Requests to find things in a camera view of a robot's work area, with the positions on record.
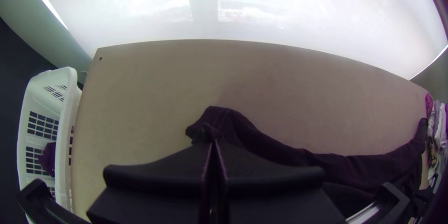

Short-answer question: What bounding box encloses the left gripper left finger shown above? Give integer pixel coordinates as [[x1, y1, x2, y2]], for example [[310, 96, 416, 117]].
[[86, 142, 213, 224]]

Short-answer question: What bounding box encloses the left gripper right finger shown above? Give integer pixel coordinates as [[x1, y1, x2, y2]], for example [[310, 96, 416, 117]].
[[213, 138, 346, 224]]

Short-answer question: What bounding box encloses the dark t-shirt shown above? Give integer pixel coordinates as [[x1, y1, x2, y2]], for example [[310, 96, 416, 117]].
[[185, 106, 430, 217]]

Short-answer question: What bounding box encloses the heap of clothes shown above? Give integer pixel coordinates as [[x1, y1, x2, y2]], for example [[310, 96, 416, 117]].
[[37, 141, 58, 178]]

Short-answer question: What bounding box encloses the white laundry basket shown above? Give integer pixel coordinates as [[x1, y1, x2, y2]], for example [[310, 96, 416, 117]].
[[16, 66, 83, 223]]

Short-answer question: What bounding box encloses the pile of folded clothes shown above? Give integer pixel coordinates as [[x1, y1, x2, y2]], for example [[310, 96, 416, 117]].
[[421, 92, 448, 187]]

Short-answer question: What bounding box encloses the white sheer curtain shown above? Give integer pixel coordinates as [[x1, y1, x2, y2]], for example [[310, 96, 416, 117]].
[[22, 0, 448, 80]]

